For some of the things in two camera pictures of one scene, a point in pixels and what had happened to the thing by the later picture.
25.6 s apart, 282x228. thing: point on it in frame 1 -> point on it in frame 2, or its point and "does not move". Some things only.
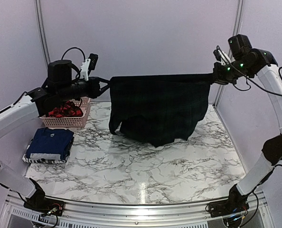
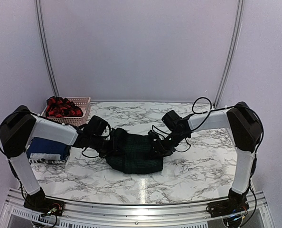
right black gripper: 218,76 -> 166,151
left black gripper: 94,90 -> 102,155
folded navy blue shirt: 48,140 does not move
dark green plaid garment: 158,109 -> 135,154
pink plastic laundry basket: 84,104 does not move
